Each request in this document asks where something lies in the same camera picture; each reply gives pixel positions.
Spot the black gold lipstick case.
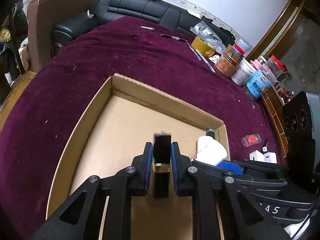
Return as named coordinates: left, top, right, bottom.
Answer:
left=153, top=133, right=171, bottom=199

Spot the wooden brick-pattern cabinet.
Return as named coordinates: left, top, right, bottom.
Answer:
left=260, top=87, right=288, bottom=159

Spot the red lid clear jar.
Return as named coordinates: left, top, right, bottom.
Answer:
left=265, top=55, right=285, bottom=79

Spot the white power adapter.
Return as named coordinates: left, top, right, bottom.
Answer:
left=264, top=152, right=277, bottom=164

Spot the yellow tape roll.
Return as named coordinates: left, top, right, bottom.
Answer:
left=191, top=37, right=216, bottom=57

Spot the blue cartoon label jar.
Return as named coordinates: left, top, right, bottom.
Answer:
left=244, top=66, right=272, bottom=100

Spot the white plastic jar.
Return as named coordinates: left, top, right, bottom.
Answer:
left=231, top=59, right=256, bottom=86

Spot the maroon velvet tablecloth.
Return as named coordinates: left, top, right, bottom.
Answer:
left=1, top=16, right=281, bottom=239

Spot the brown armchair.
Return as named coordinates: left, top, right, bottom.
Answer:
left=27, top=0, right=93, bottom=72

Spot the small white box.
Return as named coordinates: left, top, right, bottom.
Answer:
left=249, top=150, right=265, bottom=162

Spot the orange label jar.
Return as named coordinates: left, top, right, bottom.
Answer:
left=215, top=43, right=245, bottom=77

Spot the black leather sofa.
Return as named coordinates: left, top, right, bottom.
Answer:
left=51, top=0, right=235, bottom=55

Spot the cardboard box tray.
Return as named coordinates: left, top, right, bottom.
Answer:
left=46, top=74, right=229, bottom=239

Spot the clear packet red item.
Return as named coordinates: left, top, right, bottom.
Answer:
left=241, top=134, right=261, bottom=147

